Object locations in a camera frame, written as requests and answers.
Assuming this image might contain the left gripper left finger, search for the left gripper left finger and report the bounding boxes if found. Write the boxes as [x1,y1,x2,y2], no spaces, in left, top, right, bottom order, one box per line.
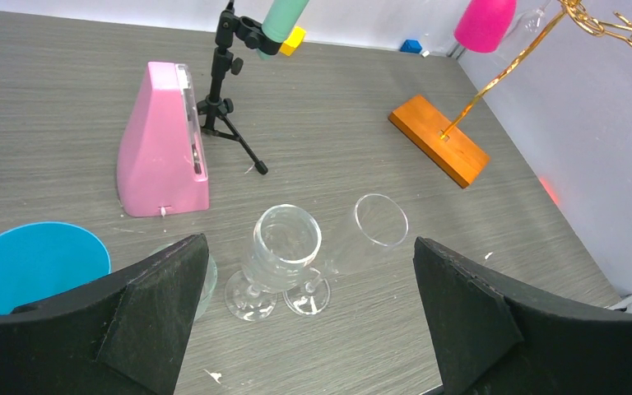
[0,234,209,394]

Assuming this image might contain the clear ribbed wine glass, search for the clear ribbed wine glass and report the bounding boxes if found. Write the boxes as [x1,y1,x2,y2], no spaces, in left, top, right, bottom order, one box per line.
[152,242,219,322]

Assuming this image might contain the clear flute wine glass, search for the clear flute wine glass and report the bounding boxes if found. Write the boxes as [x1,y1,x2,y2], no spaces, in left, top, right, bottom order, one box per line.
[282,193,409,317]

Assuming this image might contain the yellow banana toy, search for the yellow banana toy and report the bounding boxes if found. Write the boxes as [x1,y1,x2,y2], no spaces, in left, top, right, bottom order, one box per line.
[279,26,306,57]

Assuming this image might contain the orange wooden rack base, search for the orange wooden rack base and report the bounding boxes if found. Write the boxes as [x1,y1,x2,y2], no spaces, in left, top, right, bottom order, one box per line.
[388,95,490,188]

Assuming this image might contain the black tripod stand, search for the black tripod stand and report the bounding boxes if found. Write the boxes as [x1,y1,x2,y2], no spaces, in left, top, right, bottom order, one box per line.
[196,0,285,177]

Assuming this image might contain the blue wine glass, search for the blue wine glass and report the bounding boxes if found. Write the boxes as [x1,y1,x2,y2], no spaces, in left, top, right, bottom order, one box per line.
[0,221,112,315]

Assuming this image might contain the pink phone stand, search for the pink phone stand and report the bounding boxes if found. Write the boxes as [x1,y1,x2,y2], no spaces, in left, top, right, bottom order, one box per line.
[116,62,210,217]

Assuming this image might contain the pink wine glass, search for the pink wine glass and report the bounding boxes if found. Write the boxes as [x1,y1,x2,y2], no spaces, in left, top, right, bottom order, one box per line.
[453,0,517,53]

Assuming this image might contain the clear tall wine glass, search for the clear tall wine glass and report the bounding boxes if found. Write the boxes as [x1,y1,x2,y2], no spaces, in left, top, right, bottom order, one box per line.
[500,0,551,59]

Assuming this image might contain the blue block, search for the blue block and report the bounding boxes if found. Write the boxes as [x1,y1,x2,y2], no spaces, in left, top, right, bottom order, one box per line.
[399,39,423,54]

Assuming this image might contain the green microphone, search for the green microphone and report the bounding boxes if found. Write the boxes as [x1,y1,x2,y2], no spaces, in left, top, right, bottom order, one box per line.
[257,0,309,60]

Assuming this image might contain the gold wine glass rack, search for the gold wine glass rack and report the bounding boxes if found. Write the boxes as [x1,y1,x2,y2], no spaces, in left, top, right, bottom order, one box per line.
[452,1,632,127]

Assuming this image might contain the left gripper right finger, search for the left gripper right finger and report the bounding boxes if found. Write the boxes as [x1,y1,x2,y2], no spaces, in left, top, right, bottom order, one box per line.
[413,237,632,394]

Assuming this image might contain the smartphone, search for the smartphone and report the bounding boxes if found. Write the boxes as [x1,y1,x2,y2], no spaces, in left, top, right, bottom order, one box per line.
[174,63,206,176]

